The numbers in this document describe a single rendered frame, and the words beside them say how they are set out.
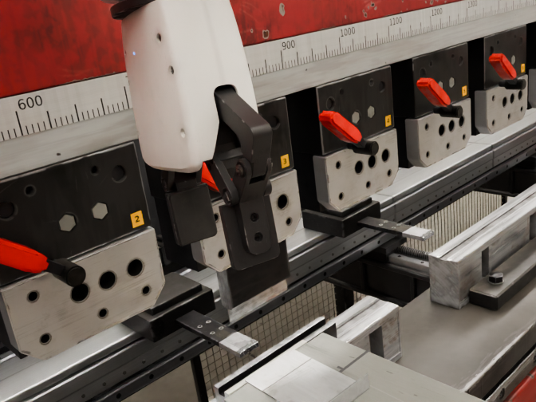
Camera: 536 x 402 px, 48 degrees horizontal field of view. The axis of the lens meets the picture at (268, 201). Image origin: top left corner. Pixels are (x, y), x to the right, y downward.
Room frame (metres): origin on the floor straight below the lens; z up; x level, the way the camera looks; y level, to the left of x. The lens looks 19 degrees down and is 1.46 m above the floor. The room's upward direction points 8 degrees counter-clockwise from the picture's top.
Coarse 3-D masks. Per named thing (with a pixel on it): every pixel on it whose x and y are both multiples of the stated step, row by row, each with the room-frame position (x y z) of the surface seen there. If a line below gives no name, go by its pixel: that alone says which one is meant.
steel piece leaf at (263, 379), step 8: (288, 352) 0.69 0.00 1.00; (296, 352) 0.68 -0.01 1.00; (280, 360) 0.67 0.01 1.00; (288, 360) 0.67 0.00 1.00; (296, 360) 0.67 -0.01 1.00; (304, 360) 0.66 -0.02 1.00; (264, 368) 0.66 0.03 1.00; (272, 368) 0.65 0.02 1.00; (280, 368) 0.65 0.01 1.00; (288, 368) 0.65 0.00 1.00; (296, 368) 0.65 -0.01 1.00; (256, 376) 0.64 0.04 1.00; (264, 376) 0.64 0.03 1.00; (272, 376) 0.64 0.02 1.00; (280, 376) 0.63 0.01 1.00; (256, 384) 0.62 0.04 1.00; (264, 384) 0.62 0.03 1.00; (272, 384) 0.62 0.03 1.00
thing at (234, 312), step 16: (224, 272) 0.64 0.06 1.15; (240, 272) 0.65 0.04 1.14; (256, 272) 0.67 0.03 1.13; (272, 272) 0.69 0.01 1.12; (288, 272) 0.70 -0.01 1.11; (224, 288) 0.65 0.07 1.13; (240, 288) 0.65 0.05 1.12; (256, 288) 0.67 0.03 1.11; (272, 288) 0.69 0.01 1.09; (224, 304) 0.65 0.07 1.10; (240, 304) 0.65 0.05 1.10; (256, 304) 0.68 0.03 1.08
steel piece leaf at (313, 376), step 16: (304, 368) 0.64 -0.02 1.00; (320, 368) 0.64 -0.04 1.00; (288, 384) 0.62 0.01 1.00; (304, 384) 0.61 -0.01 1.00; (320, 384) 0.61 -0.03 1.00; (336, 384) 0.60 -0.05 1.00; (352, 384) 0.57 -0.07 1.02; (368, 384) 0.59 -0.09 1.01; (288, 400) 0.59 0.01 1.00; (304, 400) 0.58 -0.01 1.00; (320, 400) 0.58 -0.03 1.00; (336, 400) 0.56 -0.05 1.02; (352, 400) 0.57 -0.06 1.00
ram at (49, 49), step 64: (0, 0) 0.49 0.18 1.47; (64, 0) 0.53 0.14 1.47; (256, 0) 0.67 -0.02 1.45; (320, 0) 0.73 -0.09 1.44; (384, 0) 0.81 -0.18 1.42; (448, 0) 0.91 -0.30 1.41; (0, 64) 0.49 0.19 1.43; (64, 64) 0.52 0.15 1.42; (320, 64) 0.72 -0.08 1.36; (384, 64) 0.81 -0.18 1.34; (64, 128) 0.51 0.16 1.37; (128, 128) 0.55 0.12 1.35
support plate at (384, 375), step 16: (320, 336) 0.72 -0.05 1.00; (304, 352) 0.68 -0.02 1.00; (320, 352) 0.68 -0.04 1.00; (336, 352) 0.67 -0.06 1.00; (352, 352) 0.67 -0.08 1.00; (368, 352) 0.66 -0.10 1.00; (336, 368) 0.64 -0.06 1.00; (352, 368) 0.63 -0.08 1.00; (368, 368) 0.63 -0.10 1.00; (384, 368) 0.62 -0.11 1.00; (400, 368) 0.62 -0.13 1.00; (384, 384) 0.59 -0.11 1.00; (400, 384) 0.59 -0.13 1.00; (416, 384) 0.59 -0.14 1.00; (432, 384) 0.58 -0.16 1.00; (224, 400) 0.61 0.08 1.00; (240, 400) 0.60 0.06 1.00; (256, 400) 0.60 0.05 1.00; (272, 400) 0.59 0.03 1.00; (368, 400) 0.57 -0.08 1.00; (384, 400) 0.57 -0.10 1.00; (400, 400) 0.56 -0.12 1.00; (416, 400) 0.56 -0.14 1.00; (432, 400) 0.56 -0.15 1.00; (448, 400) 0.55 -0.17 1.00; (464, 400) 0.55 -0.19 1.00; (480, 400) 0.54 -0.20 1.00
